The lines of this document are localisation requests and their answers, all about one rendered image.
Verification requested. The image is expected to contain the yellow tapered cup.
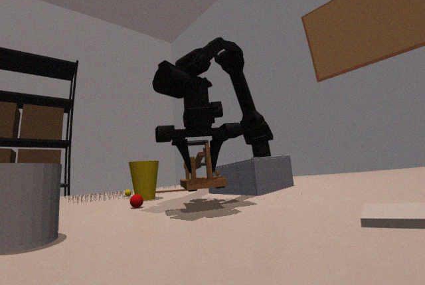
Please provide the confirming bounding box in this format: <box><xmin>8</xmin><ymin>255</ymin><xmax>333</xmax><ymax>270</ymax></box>
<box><xmin>129</xmin><ymin>161</ymin><xmax>159</xmax><ymax>200</ymax></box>

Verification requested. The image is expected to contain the grey cylinder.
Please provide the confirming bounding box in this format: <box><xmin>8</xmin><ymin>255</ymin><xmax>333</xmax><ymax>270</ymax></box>
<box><xmin>0</xmin><ymin>163</ymin><xmax>62</xmax><ymax>253</ymax></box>

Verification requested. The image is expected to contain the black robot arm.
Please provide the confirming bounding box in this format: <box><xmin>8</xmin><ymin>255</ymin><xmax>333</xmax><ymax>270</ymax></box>
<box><xmin>152</xmin><ymin>37</ymin><xmax>274</xmax><ymax>157</ymax></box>

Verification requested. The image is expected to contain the red ball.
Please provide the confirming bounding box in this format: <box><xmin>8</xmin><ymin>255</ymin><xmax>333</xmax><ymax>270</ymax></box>
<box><xmin>130</xmin><ymin>194</ymin><xmax>143</xmax><ymax>208</ymax></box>

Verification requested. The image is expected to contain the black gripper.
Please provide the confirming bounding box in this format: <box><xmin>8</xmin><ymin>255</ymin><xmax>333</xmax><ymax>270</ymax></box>
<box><xmin>155</xmin><ymin>98</ymin><xmax>243</xmax><ymax>173</ymax></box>

